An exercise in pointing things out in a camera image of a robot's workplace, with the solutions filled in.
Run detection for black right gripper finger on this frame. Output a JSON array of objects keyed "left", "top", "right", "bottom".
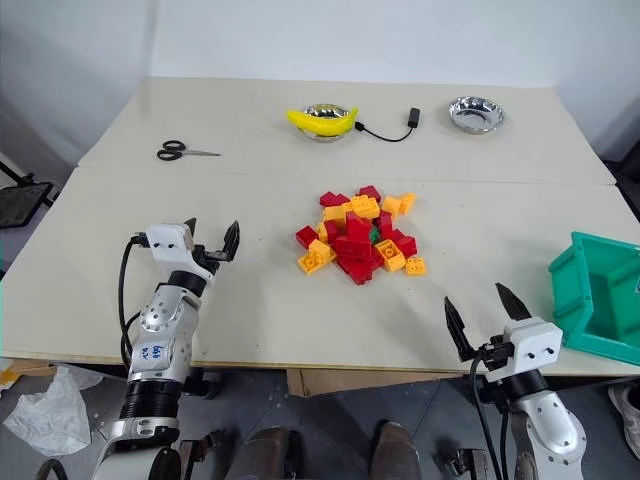
[
  {"left": 494, "top": 282, "right": 533, "bottom": 323},
  {"left": 443, "top": 296, "right": 475, "bottom": 362}
]

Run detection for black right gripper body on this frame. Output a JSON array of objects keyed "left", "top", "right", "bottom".
[{"left": 471, "top": 333, "right": 516, "bottom": 372}]

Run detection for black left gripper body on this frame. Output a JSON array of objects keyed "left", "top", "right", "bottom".
[{"left": 192, "top": 244, "right": 236, "bottom": 276}]

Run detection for green plastic bin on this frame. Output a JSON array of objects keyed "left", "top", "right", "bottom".
[{"left": 547, "top": 230, "right": 640, "bottom": 366}]

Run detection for dark rounded shape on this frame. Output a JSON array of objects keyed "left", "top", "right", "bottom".
[
  {"left": 233, "top": 425, "right": 304, "bottom": 480},
  {"left": 371, "top": 420, "right": 422, "bottom": 480}
]

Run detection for yellow toy banana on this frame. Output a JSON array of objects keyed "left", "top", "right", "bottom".
[{"left": 285, "top": 105, "right": 362, "bottom": 138}]

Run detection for steel bowl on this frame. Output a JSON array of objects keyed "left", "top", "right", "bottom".
[
  {"left": 294, "top": 102, "right": 354, "bottom": 144},
  {"left": 447, "top": 95, "right": 506, "bottom": 136}
]

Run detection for black mesh chair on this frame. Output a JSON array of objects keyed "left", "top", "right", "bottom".
[{"left": 0, "top": 172, "right": 57, "bottom": 232}]

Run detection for white plastic bag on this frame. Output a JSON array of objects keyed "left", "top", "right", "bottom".
[{"left": 3, "top": 364, "right": 93, "bottom": 458}]

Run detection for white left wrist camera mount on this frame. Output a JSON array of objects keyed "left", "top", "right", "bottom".
[{"left": 145, "top": 223, "right": 220, "bottom": 286}]

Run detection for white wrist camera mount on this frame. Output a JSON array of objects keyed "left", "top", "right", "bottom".
[
  {"left": 486, "top": 316, "right": 564, "bottom": 384},
  {"left": 145, "top": 223, "right": 220, "bottom": 286}
]

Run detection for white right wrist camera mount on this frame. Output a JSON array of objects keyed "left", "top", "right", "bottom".
[{"left": 486, "top": 316, "right": 564, "bottom": 384}]

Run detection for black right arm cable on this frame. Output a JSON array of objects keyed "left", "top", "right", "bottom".
[{"left": 468, "top": 346, "right": 507, "bottom": 480}]

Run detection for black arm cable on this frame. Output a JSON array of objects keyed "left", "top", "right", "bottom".
[
  {"left": 468, "top": 346, "right": 507, "bottom": 480},
  {"left": 117, "top": 231, "right": 151, "bottom": 369}
]

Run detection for black-handled scissors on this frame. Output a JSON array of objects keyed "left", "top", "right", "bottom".
[{"left": 156, "top": 140, "right": 223, "bottom": 162}]

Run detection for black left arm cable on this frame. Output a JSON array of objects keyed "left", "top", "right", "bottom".
[{"left": 117, "top": 231, "right": 151, "bottom": 369}]

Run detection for black adapter cable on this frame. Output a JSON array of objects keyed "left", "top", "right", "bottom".
[{"left": 354, "top": 106, "right": 422, "bottom": 144}]

